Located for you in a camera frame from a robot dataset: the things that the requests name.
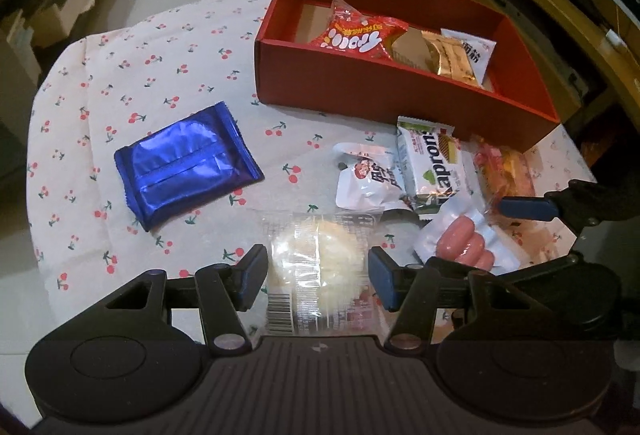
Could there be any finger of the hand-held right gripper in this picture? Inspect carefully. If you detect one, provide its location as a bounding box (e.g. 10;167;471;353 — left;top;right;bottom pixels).
500;180;640;235
511;251;624;332

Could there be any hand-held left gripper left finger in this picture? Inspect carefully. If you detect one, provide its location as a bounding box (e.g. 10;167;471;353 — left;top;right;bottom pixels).
102;243;269;357

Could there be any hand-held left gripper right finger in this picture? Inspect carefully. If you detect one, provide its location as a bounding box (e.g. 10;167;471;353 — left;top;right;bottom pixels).
369;246;512;352

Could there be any red clear pastry packet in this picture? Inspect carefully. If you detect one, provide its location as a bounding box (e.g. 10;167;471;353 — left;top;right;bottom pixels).
472;137;538;210

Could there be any clear round pastry packet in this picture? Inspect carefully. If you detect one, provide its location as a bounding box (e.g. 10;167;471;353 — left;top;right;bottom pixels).
255;210;386;336

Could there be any white spicy strips packet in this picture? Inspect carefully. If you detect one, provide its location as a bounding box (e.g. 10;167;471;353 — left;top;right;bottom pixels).
440;27;498;88

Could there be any gold foil snack packet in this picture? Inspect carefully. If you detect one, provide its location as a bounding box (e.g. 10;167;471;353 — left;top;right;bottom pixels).
420;30;478;83

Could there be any red cardboard box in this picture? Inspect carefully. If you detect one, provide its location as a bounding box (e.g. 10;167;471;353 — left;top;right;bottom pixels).
254;0;561;153

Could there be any orange-brown snack packet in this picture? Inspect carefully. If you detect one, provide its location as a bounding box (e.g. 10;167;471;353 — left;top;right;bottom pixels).
390;27;441;70

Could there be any red snack packet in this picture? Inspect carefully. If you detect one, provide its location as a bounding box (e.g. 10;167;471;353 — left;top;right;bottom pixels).
306;0;408;62

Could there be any clear sausage packet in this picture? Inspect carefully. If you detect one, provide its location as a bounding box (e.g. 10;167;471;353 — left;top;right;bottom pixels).
412;195;528;276

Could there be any small white snack packet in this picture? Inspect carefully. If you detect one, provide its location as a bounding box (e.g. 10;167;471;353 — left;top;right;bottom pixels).
334;142;406;210

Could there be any white green wafer packet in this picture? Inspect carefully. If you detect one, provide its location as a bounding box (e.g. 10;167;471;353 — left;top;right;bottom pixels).
396;116;473;216

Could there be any blue foil snack packet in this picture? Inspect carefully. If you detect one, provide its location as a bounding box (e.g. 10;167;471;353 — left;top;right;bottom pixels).
114;101;265;233

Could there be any wooden low cabinet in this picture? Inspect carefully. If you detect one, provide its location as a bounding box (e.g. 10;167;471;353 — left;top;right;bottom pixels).
410;0;640;166

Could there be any cherry print tablecloth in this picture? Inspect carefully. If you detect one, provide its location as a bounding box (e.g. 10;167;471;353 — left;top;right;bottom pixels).
25;0;601;341

